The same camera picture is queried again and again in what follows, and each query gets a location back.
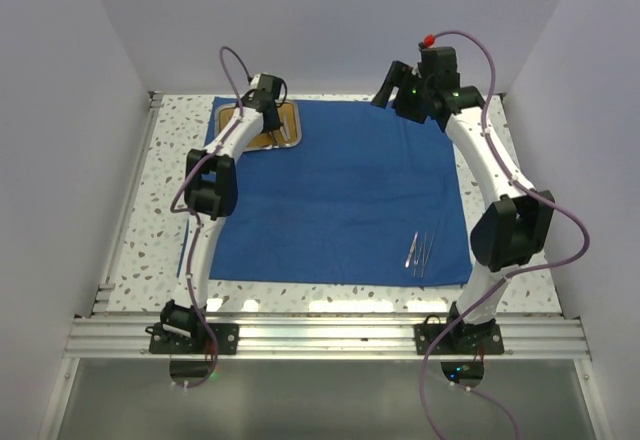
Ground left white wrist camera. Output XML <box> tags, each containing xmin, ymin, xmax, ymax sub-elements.
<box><xmin>249</xmin><ymin>74</ymin><xmax>262</xmax><ymax>89</ymax></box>

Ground steel scalpel handle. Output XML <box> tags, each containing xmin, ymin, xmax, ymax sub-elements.
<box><xmin>404</xmin><ymin>231</ymin><xmax>419</xmax><ymax>268</ymax></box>

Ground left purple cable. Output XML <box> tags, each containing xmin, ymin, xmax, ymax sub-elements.
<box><xmin>169</xmin><ymin>45</ymin><xmax>254</xmax><ymax>391</ymax></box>

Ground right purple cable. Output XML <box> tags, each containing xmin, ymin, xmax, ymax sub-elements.
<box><xmin>418</xmin><ymin>29</ymin><xmax>591</xmax><ymax>440</ymax></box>

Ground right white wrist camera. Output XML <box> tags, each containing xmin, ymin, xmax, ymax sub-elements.
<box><xmin>419</xmin><ymin>34</ymin><xmax>436</xmax><ymax>53</ymax></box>

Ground aluminium left side rail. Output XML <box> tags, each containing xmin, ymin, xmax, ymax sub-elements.
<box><xmin>89</xmin><ymin>91</ymin><xmax>164</xmax><ymax>316</ymax></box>

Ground steel instrument tray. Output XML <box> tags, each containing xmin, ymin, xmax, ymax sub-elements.
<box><xmin>206</xmin><ymin>101</ymin><xmax>302</xmax><ymax>152</ymax></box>

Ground aluminium front rail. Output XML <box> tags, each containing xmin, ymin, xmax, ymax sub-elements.
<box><xmin>63</xmin><ymin>314</ymin><xmax>590</xmax><ymax>360</ymax></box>

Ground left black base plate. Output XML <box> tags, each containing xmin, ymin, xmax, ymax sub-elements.
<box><xmin>145</xmin><ymin>322</ymin><xmax>239</xmax><ymax>355</ymax></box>

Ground blue surgical cloth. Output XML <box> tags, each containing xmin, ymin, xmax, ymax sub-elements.
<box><xmin>209</xmin><ymin>100</ymin><xmax>472</xmax><ymax>288</ymax></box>

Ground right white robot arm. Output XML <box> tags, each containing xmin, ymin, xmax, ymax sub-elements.
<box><xmin>372</xmin><ymin>42</ymin><xmax>554</xmax><ymax>355</ymax></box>

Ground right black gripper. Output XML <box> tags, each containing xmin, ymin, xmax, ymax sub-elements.
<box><xmin>371</xmin><ymin>61</ymin><xmax>433</xmax><ymax>124</ymax></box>

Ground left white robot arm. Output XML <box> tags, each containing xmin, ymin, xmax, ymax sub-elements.
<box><xmin>158</xmin><ymin>73</ymin><xmax>288</xmax><ymax>358</ymax></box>

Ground thin steel tweezers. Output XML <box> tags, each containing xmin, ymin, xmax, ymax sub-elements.
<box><xmin>412</xmin><ymin>241</ymin><xmax>425</xmax><ymax>276</ymax></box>
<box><xmin>420</xmin><ymin>233</ymin><xmax>435</xmax><ymax>278</ymax></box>

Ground purple cable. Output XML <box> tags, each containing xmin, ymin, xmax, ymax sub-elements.
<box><xmin>169</xmin><ymin>45</ymin><xmax>254</xmax><ymax>391</ymax></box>
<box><xmin>418</xmin><ymin>29</ymin><xmax>591</xmax><ymax>440</ymax></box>

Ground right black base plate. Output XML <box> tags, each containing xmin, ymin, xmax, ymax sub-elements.
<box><xmin>413</xmin><ymin>313</ymin><xmax>505</xmax><ymax>357</ymax></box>

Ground aluminium rail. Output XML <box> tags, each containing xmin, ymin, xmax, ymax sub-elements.
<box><xmin>89</xmin><ymin>91</ymin><xmax>164</xmax><ymax>316</ymax></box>
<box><xmin>63</xmin><ymin>314</ymin><xmax>590</xmax><ymax>360</ymax></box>

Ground steel forceps in tray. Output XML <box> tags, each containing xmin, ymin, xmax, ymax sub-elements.
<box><xmin>281</xmin><ymin>123</ymin><xmax>291</xmax><ymax>142</ymax></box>

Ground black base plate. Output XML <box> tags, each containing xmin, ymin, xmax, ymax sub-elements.
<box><xmin>413</xmin><ymin>313</ymin><xmax>505</xmax><ymax>357</ymax></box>
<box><xmin>145</xmin><ymin>322</ymin><xmax>239</xmax><ymax>355</ymax></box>

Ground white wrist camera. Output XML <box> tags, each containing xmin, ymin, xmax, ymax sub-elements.
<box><xmin>419</xmin><ymin>34</ymin><xmax>436</xmax><ymax>53</ymax></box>
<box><xmin>249</xmin><ymin>74</ymin><xmax>262</xmax><ymax>89</ymax></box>

